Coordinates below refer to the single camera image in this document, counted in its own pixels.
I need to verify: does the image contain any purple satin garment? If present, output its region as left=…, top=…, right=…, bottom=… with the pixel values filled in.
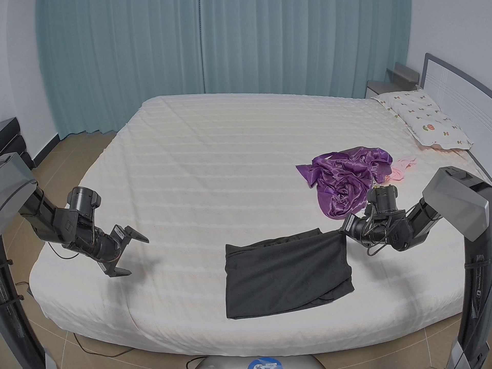
left=295, top=146, right=394, bottom=219

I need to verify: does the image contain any white printed pillow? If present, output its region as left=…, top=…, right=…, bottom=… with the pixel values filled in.
left=371, top=89, right=474, bottom=151

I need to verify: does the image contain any blue-green curtain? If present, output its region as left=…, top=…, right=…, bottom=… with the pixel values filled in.
left=35, top=0, right=205, bottom=137
left=198, top=0, right=412, bottom=99

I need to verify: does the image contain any black chest of drawers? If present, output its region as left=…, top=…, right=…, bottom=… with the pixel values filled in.
left=0, top=117, right=36, bottom=168

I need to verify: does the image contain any pink garment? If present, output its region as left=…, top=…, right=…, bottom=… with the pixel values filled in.
left=385, top=156, right=419, bottom=181

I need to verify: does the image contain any grey bedside table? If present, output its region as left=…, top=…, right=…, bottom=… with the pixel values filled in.
left=366, top=62, right=419, bottom=99

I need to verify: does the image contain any bed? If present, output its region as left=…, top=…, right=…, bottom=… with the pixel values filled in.
left=29, top=52, right=492, bottom=356

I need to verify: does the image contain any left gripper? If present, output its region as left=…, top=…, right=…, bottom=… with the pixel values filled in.
left=90, top=224, right=150, bottom=280

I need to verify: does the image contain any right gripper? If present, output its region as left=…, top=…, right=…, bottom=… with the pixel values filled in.
left=339, top=214, right=371, bottom=245

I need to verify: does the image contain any black T-shirt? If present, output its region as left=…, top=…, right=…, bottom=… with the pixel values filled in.
left=225, top=228, right=355, bottom=320

